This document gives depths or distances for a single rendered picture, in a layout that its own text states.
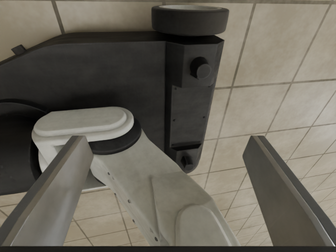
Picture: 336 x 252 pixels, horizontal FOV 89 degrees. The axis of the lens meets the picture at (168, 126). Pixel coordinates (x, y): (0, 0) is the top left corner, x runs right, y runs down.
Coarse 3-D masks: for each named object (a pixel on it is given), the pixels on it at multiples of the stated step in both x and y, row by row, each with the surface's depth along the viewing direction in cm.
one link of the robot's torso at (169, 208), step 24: (96, 144) 35; (120, 144) 36; (144, 144) 38; (96, 168) 39; (120, 168) 33; (144, 168) 33; (168, 168) 33; (120, 192) 33; (144, 192) 29; (168, 192) 27; (192, 192) 26; (144, 216) 26; (168, 216) 22; (192, 216) 21; (216, 216) 22; (168, 240) 20; (192, 240) 19; (216, 240) 19
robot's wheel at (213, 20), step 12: (156, 12) 40; (168, 12) 38; (180, 12) 37; (192, 12) 37; (204, 12) 37; (216, 12) 38; (228, 12) 41; (156, 24) 42; (168, 24) 39; (180, 24) 38; (192, 24) 38; (204, 24) 38; (216, 24) 39
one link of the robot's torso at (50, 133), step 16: (64, 112) 39; (80, 112) 39; (96, 112) 39; (112, 112) 39; (128, 112) 41; (48, 128) 34; (64, 128) 34; (80, 128) 35; (96, 128) 35; (112, 128) 36; (128, 128) 37; (48, 144) 33; (48, 160) 36
